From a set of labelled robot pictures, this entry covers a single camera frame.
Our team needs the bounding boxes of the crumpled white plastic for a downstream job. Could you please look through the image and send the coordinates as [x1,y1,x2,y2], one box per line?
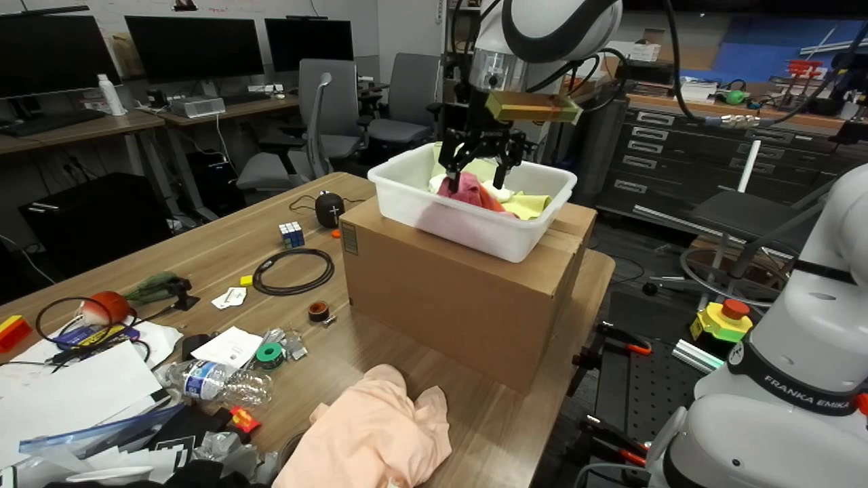
[194,429,279,486]

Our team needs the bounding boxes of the gray desktop device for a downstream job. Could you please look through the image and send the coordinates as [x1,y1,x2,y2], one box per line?
[165,92,228,121]

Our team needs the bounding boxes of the black drawer cabinet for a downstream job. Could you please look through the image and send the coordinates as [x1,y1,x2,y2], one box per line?
[578,89,868,239]

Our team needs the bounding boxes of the white paper sheets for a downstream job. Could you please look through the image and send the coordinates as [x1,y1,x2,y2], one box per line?
[0,319,186,471]

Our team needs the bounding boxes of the red yellow block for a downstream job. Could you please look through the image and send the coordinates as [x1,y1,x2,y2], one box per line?
[0,311,35,359]

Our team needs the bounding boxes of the brown cardboard box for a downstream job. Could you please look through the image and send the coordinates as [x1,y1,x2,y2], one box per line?
[339,192,599,393]

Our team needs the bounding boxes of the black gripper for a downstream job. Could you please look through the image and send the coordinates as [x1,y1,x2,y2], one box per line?
[438,101,533,199]

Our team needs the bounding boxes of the rubik's cube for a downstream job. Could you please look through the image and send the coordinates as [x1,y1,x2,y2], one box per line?
[278,220,306,252]

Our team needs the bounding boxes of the orange black tool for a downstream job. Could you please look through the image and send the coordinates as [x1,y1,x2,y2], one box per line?
[226,403,266,443]

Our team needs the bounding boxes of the orange black clamp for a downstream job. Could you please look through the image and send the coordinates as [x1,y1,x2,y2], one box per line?
[569,319,658,375]
[578,413,658,470]

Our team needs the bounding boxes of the white plastic box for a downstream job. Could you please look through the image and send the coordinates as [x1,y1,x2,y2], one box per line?
[366,142,580,266]

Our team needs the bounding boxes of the black computer monitor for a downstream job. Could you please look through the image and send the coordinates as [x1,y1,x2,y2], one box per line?
[123,13,266,88]
[0,12,120,104]
[263,16,356,77]

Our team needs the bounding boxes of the green tape roll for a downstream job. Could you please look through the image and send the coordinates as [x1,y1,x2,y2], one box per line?
[252,340,287,368]

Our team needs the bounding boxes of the clear plastic packet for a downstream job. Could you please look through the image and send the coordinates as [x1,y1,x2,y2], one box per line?
[270,326,313,364]

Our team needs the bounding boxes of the white note paper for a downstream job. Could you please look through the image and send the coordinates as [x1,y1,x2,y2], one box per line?
[191,326,266,375]

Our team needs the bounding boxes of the black cable ring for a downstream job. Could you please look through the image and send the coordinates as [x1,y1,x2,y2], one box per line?
[249,247,339,299]

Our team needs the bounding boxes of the green handled tool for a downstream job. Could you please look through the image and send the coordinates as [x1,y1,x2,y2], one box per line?
[123,271,201,315]

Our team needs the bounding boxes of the blue plastic sheet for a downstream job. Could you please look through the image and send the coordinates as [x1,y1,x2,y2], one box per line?
[16,402,187,458]

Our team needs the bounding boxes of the small white card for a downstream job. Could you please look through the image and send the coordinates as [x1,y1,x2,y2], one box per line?
[209,285,249,311]

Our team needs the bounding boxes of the light green cloth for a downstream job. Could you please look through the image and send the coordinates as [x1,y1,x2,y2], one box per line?
[465,154,511,189]

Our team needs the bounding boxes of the red tool stand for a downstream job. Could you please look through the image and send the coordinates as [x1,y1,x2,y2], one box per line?
[784,58,824,113]

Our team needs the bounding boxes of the black stool chair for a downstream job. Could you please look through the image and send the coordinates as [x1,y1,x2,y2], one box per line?
[636,139,839,307]

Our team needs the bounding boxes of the yellow red emergency stop button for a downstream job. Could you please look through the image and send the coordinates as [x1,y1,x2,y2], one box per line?
[690,295,757,346]

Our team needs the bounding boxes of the peach cloth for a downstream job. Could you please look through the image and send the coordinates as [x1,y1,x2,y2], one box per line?
[272,361,455,488]

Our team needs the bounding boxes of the clear plastic water bottle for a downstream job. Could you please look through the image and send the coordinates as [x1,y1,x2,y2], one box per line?
[160,359,275,407]

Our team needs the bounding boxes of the pink red cloth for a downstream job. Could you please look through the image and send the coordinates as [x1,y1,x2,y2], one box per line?
[474,184,511,216]

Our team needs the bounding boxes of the silver metal bar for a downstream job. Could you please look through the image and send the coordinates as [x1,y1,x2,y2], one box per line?
[671,336,727,376]

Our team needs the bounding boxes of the black storage case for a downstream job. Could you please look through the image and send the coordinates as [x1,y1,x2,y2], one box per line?
[19,172,173,275]

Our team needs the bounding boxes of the wooden office desk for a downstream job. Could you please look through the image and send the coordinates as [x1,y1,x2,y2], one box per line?
[0,108,173,234]
[160,92,306,220]

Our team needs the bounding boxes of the blue mat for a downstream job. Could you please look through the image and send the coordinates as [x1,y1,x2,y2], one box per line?
[702,12,868,88]

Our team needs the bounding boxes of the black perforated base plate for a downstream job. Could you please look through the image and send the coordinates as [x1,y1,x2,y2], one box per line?
[540,269,727,488]

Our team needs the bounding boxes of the black keyboard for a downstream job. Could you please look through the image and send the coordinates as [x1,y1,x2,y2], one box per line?
[0,107,110,139]

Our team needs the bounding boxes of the white plastic bottle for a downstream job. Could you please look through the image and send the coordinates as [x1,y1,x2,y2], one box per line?
[96,73,129,120]

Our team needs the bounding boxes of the black fabric bag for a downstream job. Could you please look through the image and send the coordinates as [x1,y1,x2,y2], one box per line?
[45,403,266,488]

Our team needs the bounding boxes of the blue yellow cable bundle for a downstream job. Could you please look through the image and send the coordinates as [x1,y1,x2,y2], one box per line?
[34,294,153,372]

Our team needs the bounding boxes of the black computer tower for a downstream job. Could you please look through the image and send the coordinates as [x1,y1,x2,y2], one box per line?
[186,146,247,220]

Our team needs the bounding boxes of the red round object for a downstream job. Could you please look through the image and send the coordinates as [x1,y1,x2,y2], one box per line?
[80,291,139,332]

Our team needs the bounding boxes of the bright yellow cloth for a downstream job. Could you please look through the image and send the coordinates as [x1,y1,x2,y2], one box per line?
[500,189,554,223]

